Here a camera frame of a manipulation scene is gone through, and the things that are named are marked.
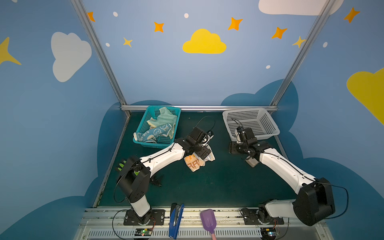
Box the right green circuit board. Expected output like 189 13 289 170
261 228 277 240

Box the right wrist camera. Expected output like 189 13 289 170
236 126 245 144

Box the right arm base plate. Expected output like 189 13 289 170
240 208 285 225

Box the green blue patterned towel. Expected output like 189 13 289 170
134 107 178 144

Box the teal plastic basket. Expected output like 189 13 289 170
133 106 181 149

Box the orange striped rabbit towel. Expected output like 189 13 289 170
184 152 216 172

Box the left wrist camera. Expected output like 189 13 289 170
201 131 214 147

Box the blue stapler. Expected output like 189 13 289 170
169 203 185 240

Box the grey plastic basket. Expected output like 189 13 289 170
223 108 280 142

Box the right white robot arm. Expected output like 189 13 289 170
229 127 336 226

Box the grey sponge block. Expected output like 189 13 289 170
245 157 259 168

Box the purple plastic scoop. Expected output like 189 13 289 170
200 209 217 240

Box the green circuit board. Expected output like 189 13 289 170
134 229 153 237
261 228 277 240

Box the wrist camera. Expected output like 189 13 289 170
201 131 214 147
236 126 245 144

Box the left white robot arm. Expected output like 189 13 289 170
116 127 214 218

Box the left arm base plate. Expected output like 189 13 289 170
123 209 166 226

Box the left green circuit board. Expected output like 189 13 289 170
134 229 153 237

